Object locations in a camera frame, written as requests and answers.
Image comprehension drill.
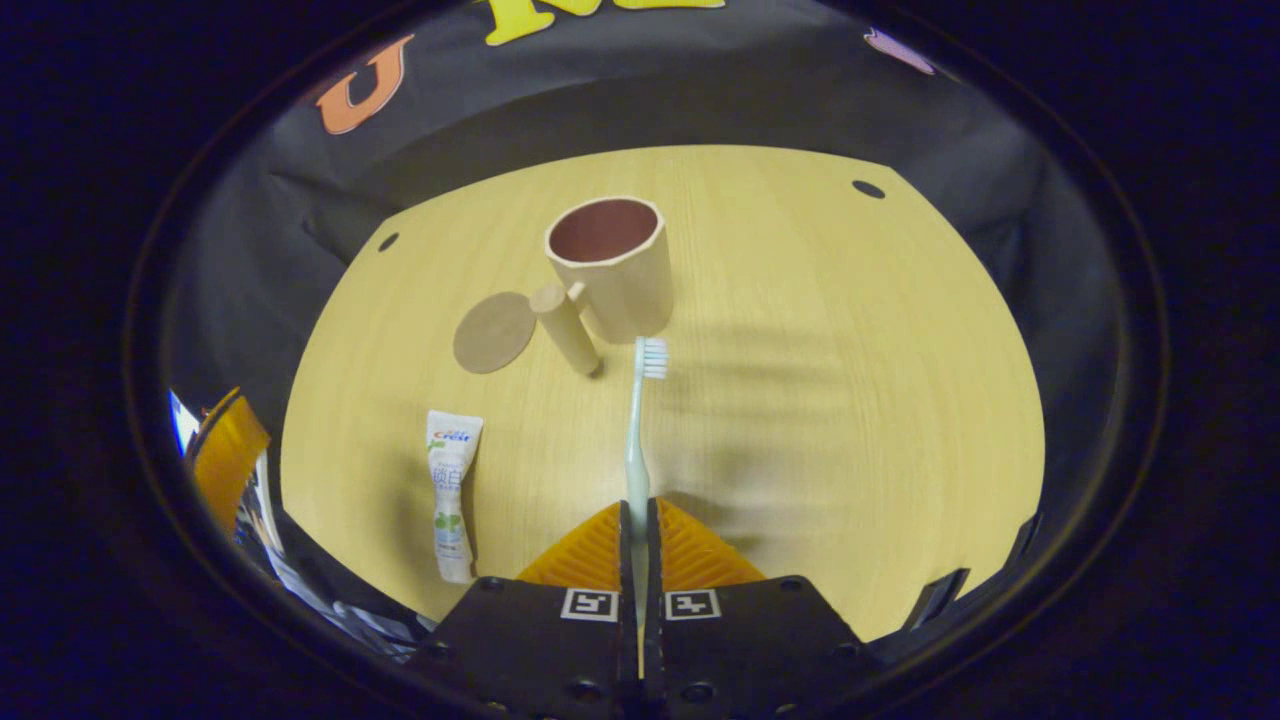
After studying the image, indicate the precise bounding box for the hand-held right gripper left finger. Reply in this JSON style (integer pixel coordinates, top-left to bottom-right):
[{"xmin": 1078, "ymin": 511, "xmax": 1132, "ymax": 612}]
[{"xmin": 405, "ymin": 500, "xmax": 643, "ymax": 720}]

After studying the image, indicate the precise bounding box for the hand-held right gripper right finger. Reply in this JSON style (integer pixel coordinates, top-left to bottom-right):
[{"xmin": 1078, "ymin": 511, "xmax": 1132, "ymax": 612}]
[{"xmin": 645, "ymin": 497, "xmax": 881, "ymax": 720}]

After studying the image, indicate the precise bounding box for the light green toothbrush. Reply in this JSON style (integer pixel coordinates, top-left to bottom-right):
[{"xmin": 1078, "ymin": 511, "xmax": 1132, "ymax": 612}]
[{"xmin": 625, "ymin": 337, "xmax": 669, "ymax": 626}]

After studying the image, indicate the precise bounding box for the white toothpaste tube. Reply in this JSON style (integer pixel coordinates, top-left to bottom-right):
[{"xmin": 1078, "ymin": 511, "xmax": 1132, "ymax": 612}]
[{"xmin": 426, "ymin": 410, "xmax": 484, "ymax": 584}]

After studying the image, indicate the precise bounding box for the round brown coaster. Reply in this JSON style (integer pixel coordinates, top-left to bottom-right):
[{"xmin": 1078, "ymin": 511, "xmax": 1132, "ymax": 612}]
[{"xmin": 453, "ymin": 292, "xmax": 538, "ymax": 375}]

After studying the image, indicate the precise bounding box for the beige cup with wooden handle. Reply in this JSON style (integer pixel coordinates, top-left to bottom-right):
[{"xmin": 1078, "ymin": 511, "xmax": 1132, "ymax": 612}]
[{"xmin": 530, "ymin": 197, "xmax": 674, "ymax": 376}]

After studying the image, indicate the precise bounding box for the black backdrop cloth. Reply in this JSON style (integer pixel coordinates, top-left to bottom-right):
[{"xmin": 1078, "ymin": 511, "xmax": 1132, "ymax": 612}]
[{"xmin": 165, "ymin": 0, "xmax": 1121, "ymax": 561}]

